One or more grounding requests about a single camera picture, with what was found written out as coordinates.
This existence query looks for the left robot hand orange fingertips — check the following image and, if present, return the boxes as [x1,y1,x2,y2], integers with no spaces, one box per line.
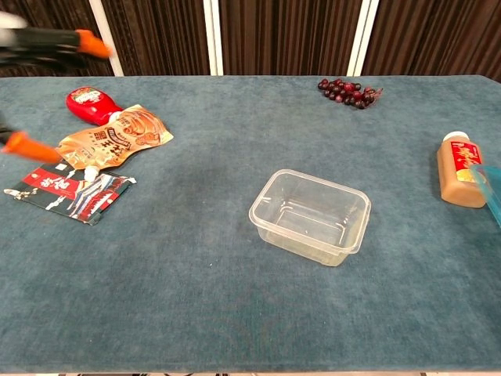
[0,11,113,165]

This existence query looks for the clear blue plastic container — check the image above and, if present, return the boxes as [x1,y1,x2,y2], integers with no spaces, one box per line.
[469,164,501,230]

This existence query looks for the dark red snack packet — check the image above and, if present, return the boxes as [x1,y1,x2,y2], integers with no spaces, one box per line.
[3,162,137,226]

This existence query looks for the dark slatted partition panel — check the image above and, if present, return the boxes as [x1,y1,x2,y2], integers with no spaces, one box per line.
[346,0,501,83]
[203,0,380,78]
[88,0,224,78]
[0,0,124,78]

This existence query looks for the dark red grape bunch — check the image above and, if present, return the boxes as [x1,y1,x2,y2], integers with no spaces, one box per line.
[317,78,384,110]

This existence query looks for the red ketchup bottle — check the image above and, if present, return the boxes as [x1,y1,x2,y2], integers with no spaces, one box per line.
[65,86,125,126]

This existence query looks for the blue velvet table cover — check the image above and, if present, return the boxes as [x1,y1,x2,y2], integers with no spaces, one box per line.
[0,74,501,373]

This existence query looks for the brown drink bottle red label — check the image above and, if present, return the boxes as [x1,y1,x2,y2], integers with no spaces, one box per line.
[436,132,489,209]

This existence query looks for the orange spout pouch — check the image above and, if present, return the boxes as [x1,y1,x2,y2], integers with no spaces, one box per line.
[56,103,175,183]

